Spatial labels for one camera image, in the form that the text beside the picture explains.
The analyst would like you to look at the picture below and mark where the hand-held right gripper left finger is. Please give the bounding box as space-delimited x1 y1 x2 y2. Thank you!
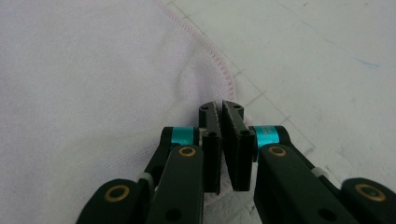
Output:
160 101 223 196

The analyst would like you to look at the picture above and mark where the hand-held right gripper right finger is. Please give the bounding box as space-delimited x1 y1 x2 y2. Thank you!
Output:
221 100 292 192

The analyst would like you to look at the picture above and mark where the light pink towel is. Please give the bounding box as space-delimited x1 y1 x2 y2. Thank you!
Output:
0 0 254 224

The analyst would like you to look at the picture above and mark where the white grid mat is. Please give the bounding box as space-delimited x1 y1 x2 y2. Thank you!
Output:
166 0 396 224

